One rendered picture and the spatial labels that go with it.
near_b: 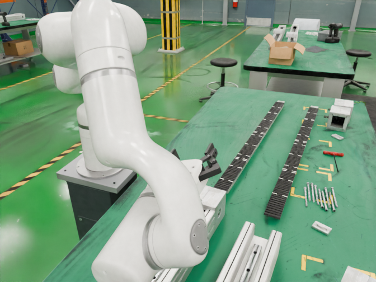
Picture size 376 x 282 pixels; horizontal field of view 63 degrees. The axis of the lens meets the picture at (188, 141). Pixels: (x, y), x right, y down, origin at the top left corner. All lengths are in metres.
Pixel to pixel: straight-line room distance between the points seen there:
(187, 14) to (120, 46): 12.02
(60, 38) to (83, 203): 0.76
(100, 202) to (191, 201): 0.83
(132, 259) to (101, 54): 0.30
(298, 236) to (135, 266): 0.65
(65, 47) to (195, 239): 0.46
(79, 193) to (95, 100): 0.82
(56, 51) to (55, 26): 0.05
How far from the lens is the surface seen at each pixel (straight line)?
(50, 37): 0.69
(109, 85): 0.48
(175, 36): 7.24
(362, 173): 1.39
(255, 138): 1.43
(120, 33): 0.53
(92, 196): 1.23
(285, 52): 2.91
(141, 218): 0.47
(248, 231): 0.86
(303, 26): 5.50
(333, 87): 2.96
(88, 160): 1.20
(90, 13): 0.53
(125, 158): 0.44
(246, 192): 1.13
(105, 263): 0.44
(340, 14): 11.74
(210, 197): 0.94
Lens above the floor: 1.45
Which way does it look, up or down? 28 degrees down
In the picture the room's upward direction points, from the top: straight up
